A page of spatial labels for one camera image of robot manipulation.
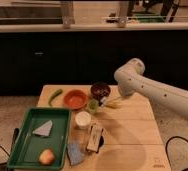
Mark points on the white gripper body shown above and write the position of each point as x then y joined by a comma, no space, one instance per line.
125,89

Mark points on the white handled dish brush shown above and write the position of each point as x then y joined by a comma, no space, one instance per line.
106,100

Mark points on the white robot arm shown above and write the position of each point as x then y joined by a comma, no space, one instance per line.
130,79

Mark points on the dark brown bowl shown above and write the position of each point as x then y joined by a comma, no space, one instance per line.
100,90

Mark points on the red bowl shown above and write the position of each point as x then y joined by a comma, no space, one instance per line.
75,99

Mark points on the yellow banana toy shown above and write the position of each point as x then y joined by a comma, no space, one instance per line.
113,105

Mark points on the small green cup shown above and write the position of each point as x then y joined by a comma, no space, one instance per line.
93,106

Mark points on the white cup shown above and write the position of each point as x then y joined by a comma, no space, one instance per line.
83,119

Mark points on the white black eraser block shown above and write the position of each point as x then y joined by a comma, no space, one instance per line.
94,139

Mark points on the blue sponge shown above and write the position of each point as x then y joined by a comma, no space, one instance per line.
74,153

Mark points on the grey triangular cloth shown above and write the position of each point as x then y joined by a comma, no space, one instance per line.
44,130

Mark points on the orange peach toy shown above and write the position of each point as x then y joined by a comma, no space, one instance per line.
46,157

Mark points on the green plastic tray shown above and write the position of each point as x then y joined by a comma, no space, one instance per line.
28,147

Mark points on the black tool handle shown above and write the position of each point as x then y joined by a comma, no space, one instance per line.
14,137

